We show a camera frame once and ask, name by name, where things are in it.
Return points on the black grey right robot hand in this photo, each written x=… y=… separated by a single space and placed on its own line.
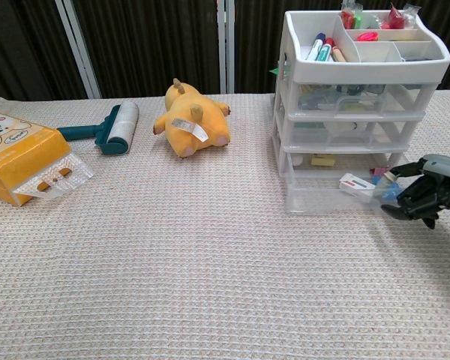
x=427 y=191

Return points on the small white box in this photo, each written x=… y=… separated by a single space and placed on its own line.
x=354 y=183

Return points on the clear bottom drawer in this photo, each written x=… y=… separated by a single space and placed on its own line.
x=322 y=198

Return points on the clear drawer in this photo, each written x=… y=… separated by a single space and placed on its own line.
x=341 y=137
x=322 y=198
x=360 y=103

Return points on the clear middle drawer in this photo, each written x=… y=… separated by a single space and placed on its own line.
x=341 y=137

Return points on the clear top drawer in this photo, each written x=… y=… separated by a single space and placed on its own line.
x=360 y=103

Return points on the blue packet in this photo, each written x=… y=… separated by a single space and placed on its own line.
x=390 y=195

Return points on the pink rectangular box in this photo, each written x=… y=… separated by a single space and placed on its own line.
x=378 y=171

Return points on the yellow eraser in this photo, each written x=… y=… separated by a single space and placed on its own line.
x=322 y=161

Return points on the white round eraser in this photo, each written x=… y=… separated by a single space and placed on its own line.
x=298 y=160

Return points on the wooden crayon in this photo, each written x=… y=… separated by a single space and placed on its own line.
x=338 y=54

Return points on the red capped green marker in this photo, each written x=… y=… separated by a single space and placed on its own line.
x=324 y=52

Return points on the red wrapped candies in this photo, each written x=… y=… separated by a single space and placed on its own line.
x=395 y=18

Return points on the blue capped white marker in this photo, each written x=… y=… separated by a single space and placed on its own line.
x=320 y=37

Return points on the red green clips pack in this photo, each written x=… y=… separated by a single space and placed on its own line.
x=348 y=18

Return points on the green packet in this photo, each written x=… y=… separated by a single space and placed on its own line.
x=273 y=71

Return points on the beige woven tablecloth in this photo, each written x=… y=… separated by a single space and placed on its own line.
x=210 y=262

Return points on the yellow plush toy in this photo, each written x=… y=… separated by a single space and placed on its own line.
x=195 y=127

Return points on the teal lint roller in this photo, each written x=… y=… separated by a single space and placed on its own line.
x=116 y=127

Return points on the yellow cartoon tissue pack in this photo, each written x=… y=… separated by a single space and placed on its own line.
x=22 y=157

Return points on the white plastic drawer organizer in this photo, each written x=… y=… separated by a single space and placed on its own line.
x=360 y=69

